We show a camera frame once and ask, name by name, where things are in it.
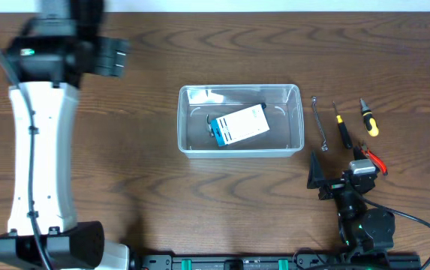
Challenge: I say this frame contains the stubby yellow black screwdriver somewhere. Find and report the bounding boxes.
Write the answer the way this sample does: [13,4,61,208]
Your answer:
[359,98,379,137]

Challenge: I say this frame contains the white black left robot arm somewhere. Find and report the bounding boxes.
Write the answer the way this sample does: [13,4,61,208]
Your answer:
[0,0,133,269]

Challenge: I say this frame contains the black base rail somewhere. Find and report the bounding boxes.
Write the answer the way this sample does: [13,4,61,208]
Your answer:
[128,252,422,270]

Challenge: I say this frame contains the slim black yellow screwdriver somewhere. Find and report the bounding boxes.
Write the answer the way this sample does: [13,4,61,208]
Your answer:
[332,101,353,149]

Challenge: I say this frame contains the white blue screwdriver bit box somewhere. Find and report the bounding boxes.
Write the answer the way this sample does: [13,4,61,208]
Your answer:
[210,104,270,147]

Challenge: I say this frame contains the clear plastic container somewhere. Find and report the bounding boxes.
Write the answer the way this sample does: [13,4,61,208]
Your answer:
[177,84,305,158]

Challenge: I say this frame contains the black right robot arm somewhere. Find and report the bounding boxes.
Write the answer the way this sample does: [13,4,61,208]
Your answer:
[307,147,395,262]

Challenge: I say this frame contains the silver double ring wrench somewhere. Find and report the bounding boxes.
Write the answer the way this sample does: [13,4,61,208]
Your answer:
[311,96,329,152]

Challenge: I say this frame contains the red handled pliers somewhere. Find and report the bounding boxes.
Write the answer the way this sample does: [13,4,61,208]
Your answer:
[359,142,388,176]

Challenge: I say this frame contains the small black red hammer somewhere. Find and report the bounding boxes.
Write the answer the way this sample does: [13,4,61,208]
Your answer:
[205,102,268,138]

